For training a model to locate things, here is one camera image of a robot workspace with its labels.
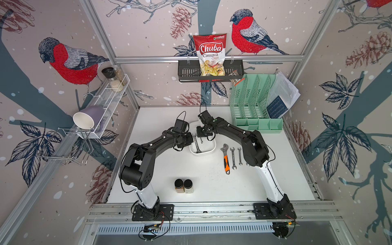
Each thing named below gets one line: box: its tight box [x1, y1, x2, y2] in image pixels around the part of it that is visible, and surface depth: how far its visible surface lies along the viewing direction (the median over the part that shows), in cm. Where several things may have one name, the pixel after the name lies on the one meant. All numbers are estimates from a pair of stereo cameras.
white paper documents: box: [266, 71, 301, 119], surface depth 99 cm
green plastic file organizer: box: [229, 74, 284, 134], surface depth 109 cm
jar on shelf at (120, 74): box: [114, 64, 126, 86], surface depth 87 cm
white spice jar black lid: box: [183, 178, 194, 194], surface depth 75 cm
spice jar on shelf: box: [101, 66, 125, 93], surface depth 83 cm
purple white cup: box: [72, 105, 105, 131], surface depth 63 cm
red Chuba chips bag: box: [192, 33, 228, 77], surface depth 84 cm
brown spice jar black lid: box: [174, 178, 185, 194], surface depth 75 cm
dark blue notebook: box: [266, 95, 289, 119], surface depth 106 cm
